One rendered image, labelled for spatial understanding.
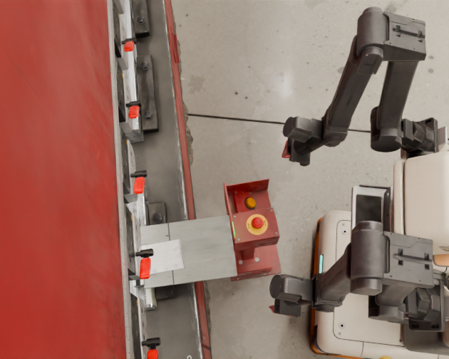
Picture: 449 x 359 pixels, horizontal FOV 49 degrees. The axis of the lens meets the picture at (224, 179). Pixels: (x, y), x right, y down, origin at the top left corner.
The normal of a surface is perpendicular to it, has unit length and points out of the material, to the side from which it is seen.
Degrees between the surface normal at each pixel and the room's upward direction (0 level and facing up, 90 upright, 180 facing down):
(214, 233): 0
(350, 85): 90
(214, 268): 0
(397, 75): 90
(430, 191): 42
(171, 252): 0
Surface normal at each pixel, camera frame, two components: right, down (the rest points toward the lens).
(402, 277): 0.20, -0.32
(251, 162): -0.02, -0.36
